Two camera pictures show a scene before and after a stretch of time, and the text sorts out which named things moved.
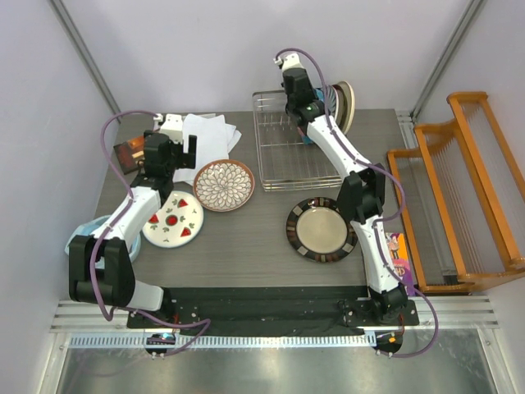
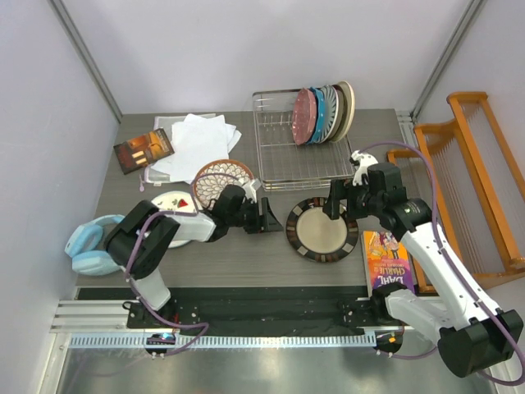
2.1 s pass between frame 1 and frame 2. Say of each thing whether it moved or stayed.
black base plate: stayed
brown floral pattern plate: stayed
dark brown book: stayed
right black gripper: moved
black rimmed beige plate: stayed
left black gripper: moved
